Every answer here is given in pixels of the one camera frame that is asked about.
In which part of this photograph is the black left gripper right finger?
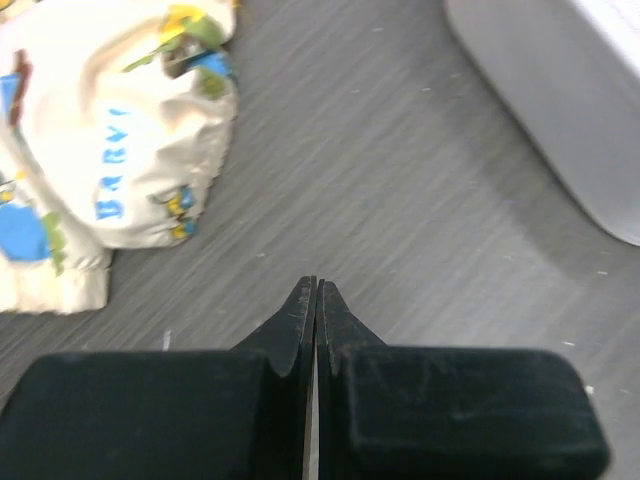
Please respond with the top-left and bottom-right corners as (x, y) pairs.
(315, 281), (611, 479)

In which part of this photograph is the grey medicine kit case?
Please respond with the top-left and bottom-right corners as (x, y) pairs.
(445, 1), (639, 245)

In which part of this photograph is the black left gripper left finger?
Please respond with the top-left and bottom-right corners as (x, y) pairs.
(1, 277), (318, 479)

